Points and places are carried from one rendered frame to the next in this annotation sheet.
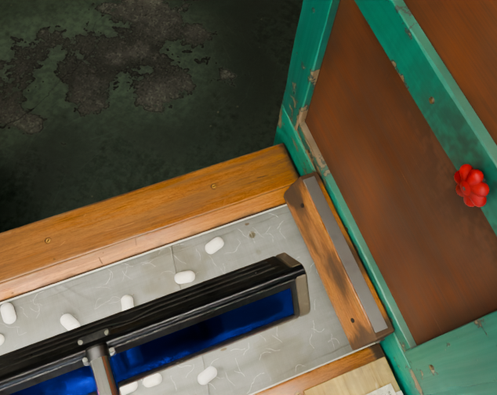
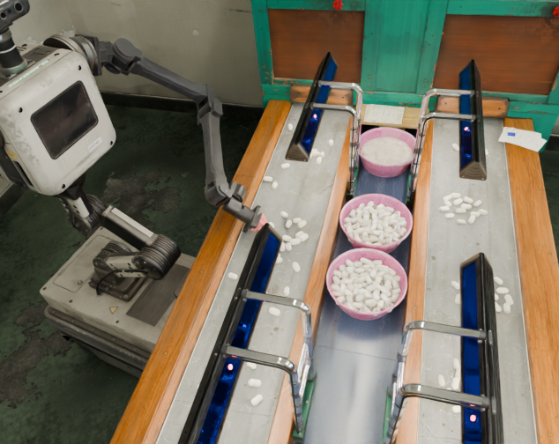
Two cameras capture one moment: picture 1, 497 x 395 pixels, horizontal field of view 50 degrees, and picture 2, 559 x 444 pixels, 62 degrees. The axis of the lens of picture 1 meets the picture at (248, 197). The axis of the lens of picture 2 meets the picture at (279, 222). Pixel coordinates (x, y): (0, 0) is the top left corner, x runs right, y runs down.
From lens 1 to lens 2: 169 cm
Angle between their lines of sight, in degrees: 29
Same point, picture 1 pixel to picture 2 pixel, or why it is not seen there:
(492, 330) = (367, 33)
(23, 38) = (79, 241)
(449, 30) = not seen: outside the picture
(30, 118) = not seen: hidden behind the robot
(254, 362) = (335, 133)
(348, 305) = (338, 95)
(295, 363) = (343, 126)
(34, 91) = not seen: hidden behind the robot
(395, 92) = (302, 18)
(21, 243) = (246, 166)
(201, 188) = (268, 120)
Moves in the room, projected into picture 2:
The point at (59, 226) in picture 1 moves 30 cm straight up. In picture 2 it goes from (249, 155) to (239, 95)
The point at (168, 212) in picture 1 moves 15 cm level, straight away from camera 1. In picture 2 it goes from (269, 129) to (240, 124)
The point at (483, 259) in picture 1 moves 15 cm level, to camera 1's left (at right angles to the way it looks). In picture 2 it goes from (352, 23) to (329, 37)
